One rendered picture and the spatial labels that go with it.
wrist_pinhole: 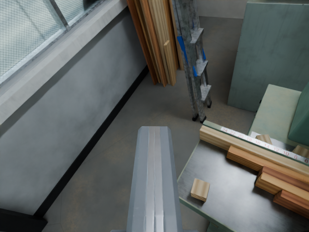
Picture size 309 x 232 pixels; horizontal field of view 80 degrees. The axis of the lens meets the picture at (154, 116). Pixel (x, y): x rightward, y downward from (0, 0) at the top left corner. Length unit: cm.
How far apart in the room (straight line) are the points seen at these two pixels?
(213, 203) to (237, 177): 9
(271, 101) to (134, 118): 127
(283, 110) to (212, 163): 38
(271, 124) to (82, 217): 137
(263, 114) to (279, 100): 9
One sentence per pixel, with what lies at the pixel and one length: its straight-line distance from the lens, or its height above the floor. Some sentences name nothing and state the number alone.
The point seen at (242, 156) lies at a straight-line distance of 52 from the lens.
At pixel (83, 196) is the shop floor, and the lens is 166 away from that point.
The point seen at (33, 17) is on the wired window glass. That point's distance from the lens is 136.
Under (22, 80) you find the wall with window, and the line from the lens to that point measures 125.
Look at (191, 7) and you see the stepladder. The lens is 123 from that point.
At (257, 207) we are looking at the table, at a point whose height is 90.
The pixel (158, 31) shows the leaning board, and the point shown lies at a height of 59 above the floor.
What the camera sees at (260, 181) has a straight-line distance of 50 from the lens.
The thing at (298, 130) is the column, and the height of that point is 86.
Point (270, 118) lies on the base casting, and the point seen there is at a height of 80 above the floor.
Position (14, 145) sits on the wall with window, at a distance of 137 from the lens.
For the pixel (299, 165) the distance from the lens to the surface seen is 53.
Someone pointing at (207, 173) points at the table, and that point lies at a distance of 53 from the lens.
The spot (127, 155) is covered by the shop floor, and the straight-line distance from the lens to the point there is 163.
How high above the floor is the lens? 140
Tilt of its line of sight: 52 degrees down
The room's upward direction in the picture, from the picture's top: 18 degrees counter-clockwise
